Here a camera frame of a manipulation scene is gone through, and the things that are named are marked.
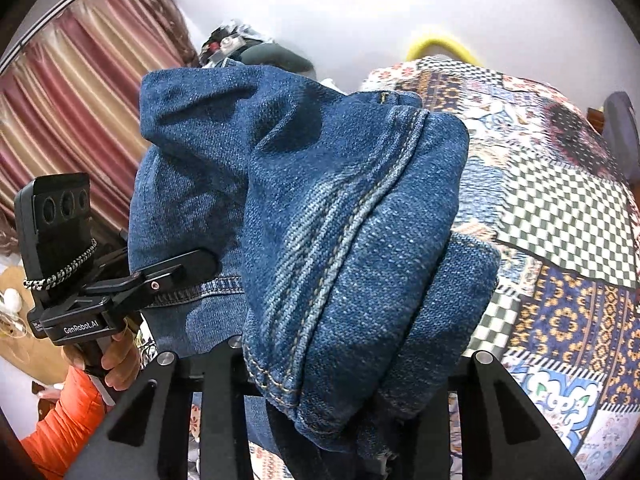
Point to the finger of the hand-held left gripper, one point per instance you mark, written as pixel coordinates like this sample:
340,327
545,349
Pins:
170,270

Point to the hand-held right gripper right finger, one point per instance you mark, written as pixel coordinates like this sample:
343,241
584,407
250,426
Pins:
495,410

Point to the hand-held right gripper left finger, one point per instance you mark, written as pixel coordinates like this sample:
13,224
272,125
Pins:
220,395

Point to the blue denim jacket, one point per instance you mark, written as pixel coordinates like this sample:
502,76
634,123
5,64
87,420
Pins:
325,210

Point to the person's orange sleeved left forearm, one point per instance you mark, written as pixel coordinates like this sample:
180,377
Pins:
60,435

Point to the pile of clothes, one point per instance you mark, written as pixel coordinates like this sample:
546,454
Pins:
255,50

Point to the person's left hand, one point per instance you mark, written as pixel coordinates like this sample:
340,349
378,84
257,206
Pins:
122,360

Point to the small white round object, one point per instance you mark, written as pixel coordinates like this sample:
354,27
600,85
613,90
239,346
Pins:
11,300

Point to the striped red beige curtain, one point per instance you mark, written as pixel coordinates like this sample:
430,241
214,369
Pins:
85,100

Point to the patchwork printed bedspread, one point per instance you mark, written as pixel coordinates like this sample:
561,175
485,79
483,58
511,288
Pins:
550,185

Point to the yellow curved object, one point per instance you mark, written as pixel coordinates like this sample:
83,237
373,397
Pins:
440,42

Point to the wooden bed post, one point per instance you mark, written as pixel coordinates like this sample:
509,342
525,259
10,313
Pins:
595,117

